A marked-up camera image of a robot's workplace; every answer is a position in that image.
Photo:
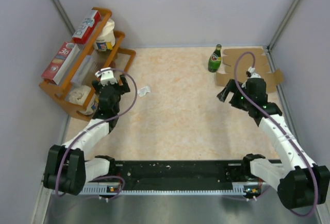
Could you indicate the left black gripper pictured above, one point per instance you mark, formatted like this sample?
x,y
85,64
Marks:
x,y
122,89

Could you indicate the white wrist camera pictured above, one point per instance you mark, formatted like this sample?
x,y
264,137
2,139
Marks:
x,y
106,76
251,73

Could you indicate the brown cardboard box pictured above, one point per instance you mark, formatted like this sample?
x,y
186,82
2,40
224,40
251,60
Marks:
x,y
259,60

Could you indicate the white paper bag lower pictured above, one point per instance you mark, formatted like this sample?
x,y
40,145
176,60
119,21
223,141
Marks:
x,y
78,95

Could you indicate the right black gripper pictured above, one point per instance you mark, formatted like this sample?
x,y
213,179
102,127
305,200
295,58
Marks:
x,y
224,95

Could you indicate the red white box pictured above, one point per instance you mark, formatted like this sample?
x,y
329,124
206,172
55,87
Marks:
x,y
60,63
86,27

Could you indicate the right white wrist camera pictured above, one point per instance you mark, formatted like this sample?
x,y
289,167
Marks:
x,y
251,73

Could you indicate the green glass bottle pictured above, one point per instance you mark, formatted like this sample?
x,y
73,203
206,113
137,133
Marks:
x,y
215,59

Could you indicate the white paper bag upper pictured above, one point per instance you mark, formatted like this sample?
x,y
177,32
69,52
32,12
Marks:
x,y
106,39

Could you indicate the orange wooden shelf rack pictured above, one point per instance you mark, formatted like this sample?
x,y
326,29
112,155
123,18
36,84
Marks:
x,y
85,65

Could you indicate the red white box upper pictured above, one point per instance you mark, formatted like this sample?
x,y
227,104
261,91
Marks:
x,y
86,27

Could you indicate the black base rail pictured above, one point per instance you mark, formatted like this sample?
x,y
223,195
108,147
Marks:
x,y
183,175

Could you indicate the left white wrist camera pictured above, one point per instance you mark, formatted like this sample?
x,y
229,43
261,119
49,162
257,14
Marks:
x,y
106,76

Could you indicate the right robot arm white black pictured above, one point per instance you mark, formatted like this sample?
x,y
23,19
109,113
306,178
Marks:
x,y
300,181

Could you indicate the white paper bag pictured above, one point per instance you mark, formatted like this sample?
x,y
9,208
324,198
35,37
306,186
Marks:
x,y
78,95
106,39

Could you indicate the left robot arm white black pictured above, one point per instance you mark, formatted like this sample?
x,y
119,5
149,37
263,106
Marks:
x,y
67,169

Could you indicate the small clear plastic bag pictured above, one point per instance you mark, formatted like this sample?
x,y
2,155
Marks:
x,y
144,90

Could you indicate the red white box lower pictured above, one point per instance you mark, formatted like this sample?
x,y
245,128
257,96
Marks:
x,y
60,63

